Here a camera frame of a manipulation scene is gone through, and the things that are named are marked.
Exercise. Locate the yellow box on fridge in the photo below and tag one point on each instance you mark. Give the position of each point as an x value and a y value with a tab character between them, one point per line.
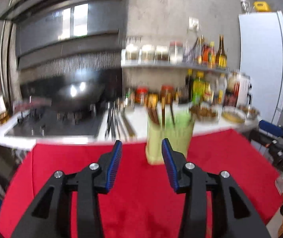
261	6

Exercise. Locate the yellow bowl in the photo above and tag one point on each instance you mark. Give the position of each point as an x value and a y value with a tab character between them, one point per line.
233	115

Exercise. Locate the small steel bowl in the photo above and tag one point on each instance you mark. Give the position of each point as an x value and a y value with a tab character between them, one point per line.
250	112

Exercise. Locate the white refrigerator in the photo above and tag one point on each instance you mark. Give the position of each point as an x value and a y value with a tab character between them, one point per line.
261	45

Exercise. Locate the green label bottle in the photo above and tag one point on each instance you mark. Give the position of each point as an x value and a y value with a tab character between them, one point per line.
199	86

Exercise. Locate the grey range hood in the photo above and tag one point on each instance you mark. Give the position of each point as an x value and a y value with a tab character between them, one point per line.
52	29

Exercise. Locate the green utensil holder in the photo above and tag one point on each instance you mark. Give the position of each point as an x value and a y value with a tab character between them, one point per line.
179	134

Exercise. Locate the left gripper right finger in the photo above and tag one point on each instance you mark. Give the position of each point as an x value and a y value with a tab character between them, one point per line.
233	215

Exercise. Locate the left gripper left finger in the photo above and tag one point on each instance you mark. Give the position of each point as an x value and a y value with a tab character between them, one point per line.
49	214

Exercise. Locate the orange lid jar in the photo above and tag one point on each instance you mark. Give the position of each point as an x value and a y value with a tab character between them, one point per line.
167	91

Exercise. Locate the red lid sauce jar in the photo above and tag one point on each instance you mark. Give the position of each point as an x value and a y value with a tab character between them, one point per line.
141	95

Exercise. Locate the black gas stove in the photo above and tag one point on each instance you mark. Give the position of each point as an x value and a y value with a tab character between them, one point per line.
46	123

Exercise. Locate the steel wok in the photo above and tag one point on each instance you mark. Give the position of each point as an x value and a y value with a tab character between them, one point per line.
66	93

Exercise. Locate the tall brown sauce bottle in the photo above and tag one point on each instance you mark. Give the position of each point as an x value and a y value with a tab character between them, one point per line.
221	57

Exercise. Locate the white wall socket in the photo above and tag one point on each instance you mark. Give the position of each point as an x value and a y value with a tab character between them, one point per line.
193	24

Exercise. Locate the white wall shelf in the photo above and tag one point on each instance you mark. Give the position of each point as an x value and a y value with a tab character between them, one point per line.
167	64

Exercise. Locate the white rice cooker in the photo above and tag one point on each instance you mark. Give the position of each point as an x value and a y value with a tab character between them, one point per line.
242	87

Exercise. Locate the steel utensils on counter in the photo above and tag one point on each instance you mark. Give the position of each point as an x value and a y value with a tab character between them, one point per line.
118	125

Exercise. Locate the plate of food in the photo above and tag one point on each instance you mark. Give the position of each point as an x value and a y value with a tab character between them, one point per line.
204	114

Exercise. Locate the red tablecloth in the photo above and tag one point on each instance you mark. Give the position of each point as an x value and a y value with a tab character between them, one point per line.
142	203

